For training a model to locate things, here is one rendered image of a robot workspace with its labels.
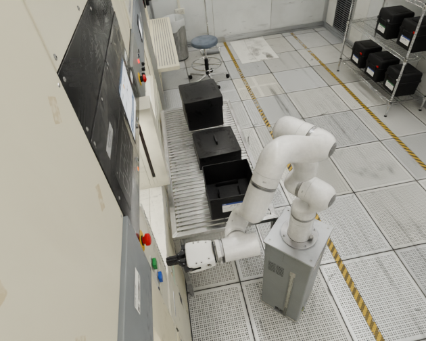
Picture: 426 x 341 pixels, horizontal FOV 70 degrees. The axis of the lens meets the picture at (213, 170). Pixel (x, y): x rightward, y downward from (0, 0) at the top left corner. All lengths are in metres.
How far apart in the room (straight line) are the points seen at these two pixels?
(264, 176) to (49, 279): 0.70
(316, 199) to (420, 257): 1.57
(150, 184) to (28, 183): 1.44
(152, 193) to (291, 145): 1.04
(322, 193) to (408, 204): 1.82
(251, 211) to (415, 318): 1.75
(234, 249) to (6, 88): 0.86
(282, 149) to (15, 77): 0.72
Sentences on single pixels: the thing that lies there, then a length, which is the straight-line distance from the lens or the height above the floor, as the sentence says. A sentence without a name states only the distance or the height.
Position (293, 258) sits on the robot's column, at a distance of 1.68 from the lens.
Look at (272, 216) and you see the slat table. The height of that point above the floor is 0.76.
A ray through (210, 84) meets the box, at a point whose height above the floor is 1.01.
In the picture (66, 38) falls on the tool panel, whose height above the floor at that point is 1.97.
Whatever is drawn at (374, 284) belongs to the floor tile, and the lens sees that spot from 2.58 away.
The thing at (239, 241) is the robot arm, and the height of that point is 1.24.
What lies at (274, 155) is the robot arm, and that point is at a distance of 0.95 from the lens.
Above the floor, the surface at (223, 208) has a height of 0.85.
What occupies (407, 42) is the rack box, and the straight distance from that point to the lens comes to 3.94.
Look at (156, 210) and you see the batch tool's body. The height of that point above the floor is 0.87.
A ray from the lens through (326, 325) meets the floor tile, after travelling 2.36.
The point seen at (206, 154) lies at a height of 0.86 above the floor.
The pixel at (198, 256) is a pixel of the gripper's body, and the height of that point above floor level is 1.22.
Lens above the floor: 2.18
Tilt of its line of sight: 44 degrees down
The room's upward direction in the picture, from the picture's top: 7 degrees counter-clockwise
